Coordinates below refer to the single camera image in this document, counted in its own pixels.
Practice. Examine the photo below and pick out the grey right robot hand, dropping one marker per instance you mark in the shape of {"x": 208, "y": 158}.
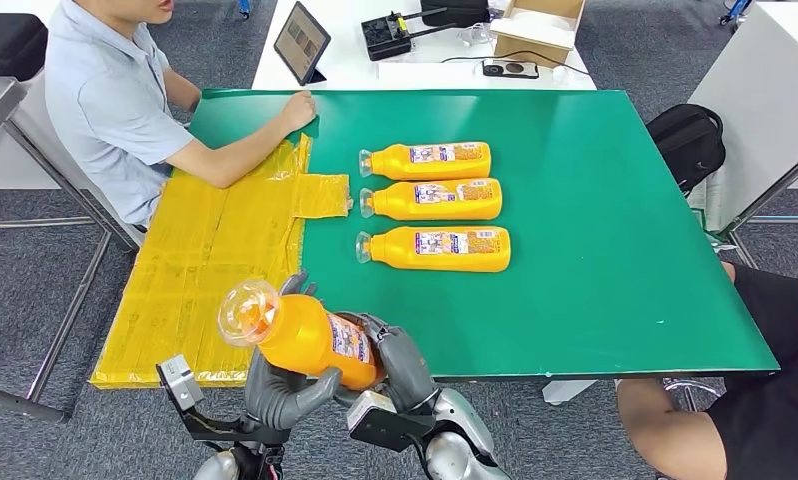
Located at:
{"x": 406, "y": 371}

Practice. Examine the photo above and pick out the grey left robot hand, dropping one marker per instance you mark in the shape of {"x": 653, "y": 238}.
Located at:
{"x": 280, "y": 401}

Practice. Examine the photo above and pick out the orange labelled plastic bottle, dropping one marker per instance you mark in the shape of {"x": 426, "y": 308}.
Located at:
{"x": 300, "y": 338}
{"x": 392, "y": 162}
{"x": 399, "y": 248}
{"x": 399, "y": 202}

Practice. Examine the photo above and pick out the white table foot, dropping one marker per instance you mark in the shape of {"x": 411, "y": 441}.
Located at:
{"x": 568, "y": 391}

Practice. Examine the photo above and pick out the yellow taped cardboard mat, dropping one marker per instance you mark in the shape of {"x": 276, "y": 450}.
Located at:
{"x": 187, "y": 265}

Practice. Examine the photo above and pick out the green work table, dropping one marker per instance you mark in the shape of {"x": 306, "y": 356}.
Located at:
{"x": 604, "y": 232}

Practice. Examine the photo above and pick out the person's right hand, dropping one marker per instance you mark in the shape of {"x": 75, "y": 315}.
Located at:
{"x": 298, "y": 111}

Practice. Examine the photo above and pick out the chrome chair base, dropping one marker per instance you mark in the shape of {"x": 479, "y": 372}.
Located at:
{"x": 694, "y": 387}

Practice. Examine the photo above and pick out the white table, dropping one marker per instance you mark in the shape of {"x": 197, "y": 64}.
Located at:
{"x": 346, "y": 66}

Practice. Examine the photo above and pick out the black phone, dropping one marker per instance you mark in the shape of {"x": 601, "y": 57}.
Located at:
{"x": 510, "y": 69}

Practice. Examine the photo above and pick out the black router with antennas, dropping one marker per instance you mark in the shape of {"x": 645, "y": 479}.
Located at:
{"x": 386, "y": 36}

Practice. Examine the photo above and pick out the clear plastic wrap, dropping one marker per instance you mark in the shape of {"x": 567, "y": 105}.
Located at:
{"x": 477, "y": 34}

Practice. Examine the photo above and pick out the black tablet on stand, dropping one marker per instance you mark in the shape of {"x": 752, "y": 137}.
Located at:
{"x": 301, "y": 41}

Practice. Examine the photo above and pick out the person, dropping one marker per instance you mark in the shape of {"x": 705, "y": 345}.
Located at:
{"x": 101, "y": 99}
{"x": 770, "y": 411}

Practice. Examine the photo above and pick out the black backpack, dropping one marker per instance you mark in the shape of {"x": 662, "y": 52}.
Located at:
{"x": 687, "y": 146}

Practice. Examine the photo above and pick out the black bag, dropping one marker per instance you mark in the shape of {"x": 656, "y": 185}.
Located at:
{"x": 455, "y": 12}

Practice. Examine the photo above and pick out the open cardboard box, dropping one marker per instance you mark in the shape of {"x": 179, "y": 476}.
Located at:
{"x": 538, "y": 33}

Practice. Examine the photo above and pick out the black hard case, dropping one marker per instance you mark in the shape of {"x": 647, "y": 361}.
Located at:
{"x": 8, "y": 46}

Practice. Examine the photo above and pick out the white cabinet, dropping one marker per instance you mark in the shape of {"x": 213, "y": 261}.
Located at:
{"x": 763, "y": 99}

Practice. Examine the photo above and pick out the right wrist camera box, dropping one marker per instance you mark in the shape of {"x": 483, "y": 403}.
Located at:
{"x": 379, "y": 424}

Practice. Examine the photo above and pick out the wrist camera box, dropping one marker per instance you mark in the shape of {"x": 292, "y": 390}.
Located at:
{"x": 182, "y": 384}
{"x": 379, "y": 424}

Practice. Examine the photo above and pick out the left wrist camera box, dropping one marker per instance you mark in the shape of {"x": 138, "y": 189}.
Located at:
{"x": 182, "y": 384}

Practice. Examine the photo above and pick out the blue frame leg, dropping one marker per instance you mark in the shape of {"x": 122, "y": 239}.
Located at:
{"x": 735, "y": 12}
{"x": 246, "y": 8}

